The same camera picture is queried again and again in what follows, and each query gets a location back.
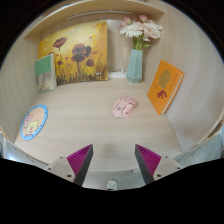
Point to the green and beige book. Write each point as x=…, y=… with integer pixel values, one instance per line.
x=45, y=73

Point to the pink computer mouse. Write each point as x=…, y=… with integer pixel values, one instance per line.
x=124, y=106

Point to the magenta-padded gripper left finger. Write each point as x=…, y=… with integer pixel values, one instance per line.
x=78, y=160

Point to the yellow poppy flower painting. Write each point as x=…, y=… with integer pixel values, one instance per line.
x=80, y=50

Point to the teal faceted vase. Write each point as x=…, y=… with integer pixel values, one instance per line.
x=134, y=66

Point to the round blue-rimmed cartoon mouse pad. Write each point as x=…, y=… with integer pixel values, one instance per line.
x=34, y=122

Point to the white power strip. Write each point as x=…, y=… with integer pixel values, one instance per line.
x=116, y=75

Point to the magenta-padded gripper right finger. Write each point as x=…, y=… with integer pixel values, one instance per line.
x=149, y=160

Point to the orange book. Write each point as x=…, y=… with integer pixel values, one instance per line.
x=165, y=86

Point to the wooden shelf board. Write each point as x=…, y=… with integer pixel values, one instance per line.
x=86, y=7

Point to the pink and white flower bouquet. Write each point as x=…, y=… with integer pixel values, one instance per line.
x=140, y=29

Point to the white light bar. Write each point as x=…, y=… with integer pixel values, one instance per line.
x=100, y=14

